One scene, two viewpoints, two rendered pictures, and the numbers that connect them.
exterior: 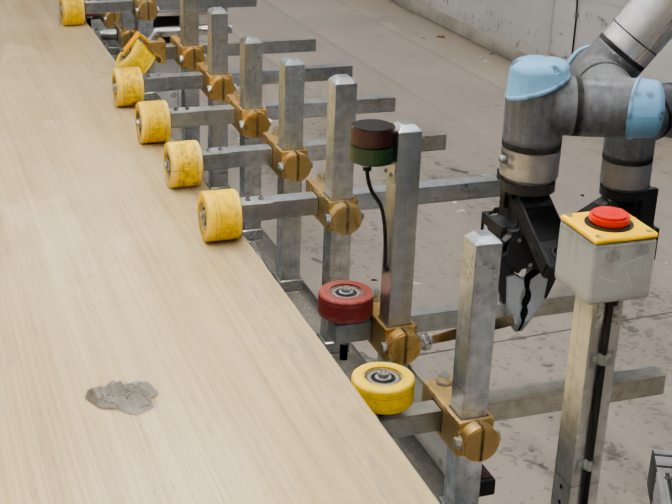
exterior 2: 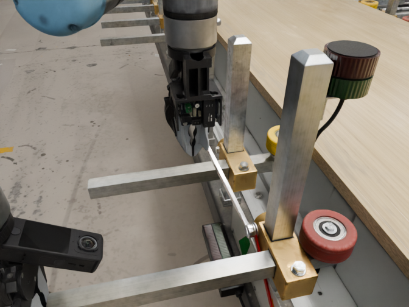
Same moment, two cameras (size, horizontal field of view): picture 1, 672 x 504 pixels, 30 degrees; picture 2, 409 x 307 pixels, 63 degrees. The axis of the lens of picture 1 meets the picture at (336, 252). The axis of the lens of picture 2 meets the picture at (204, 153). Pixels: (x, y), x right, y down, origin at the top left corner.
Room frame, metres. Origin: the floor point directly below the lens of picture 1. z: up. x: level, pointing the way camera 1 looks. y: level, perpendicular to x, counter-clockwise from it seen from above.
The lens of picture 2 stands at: (2.00, -0.16, 1.30)
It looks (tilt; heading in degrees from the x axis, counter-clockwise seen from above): 37 degrees down; 187
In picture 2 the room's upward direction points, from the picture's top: straight up
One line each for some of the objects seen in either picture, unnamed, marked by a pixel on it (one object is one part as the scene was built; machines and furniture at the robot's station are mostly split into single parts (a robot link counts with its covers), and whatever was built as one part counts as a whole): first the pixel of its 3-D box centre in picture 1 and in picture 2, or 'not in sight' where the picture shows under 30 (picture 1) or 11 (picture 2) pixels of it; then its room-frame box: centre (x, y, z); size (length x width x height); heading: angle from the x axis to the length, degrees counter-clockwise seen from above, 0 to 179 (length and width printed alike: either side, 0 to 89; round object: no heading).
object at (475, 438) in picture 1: (459, 418); (235, 162); (1.41, -0.17, 0.84); 0.14 x 0.06 x 0.05; 20
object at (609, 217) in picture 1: (609, 220); not in sight; (1.14, -0.27, 1.22); 0.04 x 0.04 x 0.02
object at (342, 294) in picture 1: (344, 323); (322, 250); (1.64, -0.02, 0.85); 0.08 x 0.08 x 0.11
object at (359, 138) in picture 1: (372, 133); (349, 58); (1.60, -0.04, 1.16); 0.06 x 0.06 x 0.02
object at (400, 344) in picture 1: (386, 329); (283, 251); (1.64, -0.08, 0.85); 0.14 x 0.06 x 0.05; 20
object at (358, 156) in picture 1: (372, 151); (344, 78); (1.60, -0.04, 1.13); 0.06 x 0.06 x 0.02
